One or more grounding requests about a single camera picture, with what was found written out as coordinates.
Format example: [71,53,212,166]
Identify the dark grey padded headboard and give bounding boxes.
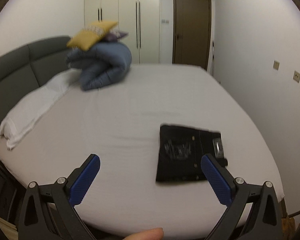
[0,36,70,124]

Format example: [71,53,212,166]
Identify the white wardrobe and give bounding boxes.
[84,0,160,64]

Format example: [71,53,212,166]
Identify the wall socket plate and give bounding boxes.
[293,70,300,83]

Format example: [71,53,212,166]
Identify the black denim pants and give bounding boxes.
[156,125,228,183]

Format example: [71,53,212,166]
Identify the wall switch plate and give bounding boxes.
[273,60,280,70]

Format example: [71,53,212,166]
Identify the purple cushion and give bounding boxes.
[103,30,129,42]

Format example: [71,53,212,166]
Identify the person's left hand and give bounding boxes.
[123,228,164,240]

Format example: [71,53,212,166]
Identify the brown wooden door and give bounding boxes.
[172,0,212,70]

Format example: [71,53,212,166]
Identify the blue-grey folded duvet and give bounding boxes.
[65,42,132,91]

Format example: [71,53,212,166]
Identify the yellow cushion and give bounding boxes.
[66,21,118,51]

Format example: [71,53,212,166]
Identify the white bed sheet mattress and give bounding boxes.
[0,64,284,239]

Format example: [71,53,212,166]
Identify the white pillow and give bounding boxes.
[0,68,81,150]

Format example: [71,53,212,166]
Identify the light switch by door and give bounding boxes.
[161,19,169,24]

